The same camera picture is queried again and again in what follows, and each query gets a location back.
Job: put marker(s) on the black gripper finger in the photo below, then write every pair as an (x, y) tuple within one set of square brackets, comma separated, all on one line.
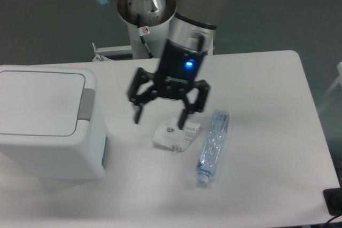
[(140, 91), (198, 105)]

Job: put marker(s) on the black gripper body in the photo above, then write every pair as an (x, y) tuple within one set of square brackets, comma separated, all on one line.
[(178, 68)]

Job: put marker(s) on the white trash can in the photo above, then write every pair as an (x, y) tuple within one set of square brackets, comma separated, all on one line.
[(82, 155)]

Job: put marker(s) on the white trash can lid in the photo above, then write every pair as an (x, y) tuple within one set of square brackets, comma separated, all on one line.
[(40, 103)]

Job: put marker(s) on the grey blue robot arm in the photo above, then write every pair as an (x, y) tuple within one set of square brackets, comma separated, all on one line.
[(205, 11)]

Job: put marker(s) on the crushed clear plastic bottle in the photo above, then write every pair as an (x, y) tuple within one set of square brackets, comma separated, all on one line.
[(212, 148)]

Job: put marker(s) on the crumpled white plastic bag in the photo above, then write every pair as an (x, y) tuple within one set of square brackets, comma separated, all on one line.
[(168, 136)]

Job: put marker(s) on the black device at edge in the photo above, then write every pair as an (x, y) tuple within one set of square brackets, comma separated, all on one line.
[(332, 198)]

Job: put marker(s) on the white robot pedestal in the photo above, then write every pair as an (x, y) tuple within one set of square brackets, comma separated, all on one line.
[(151, 23)]

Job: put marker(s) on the white frame at right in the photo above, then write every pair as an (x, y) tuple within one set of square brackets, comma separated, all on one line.
[(331, 93)]

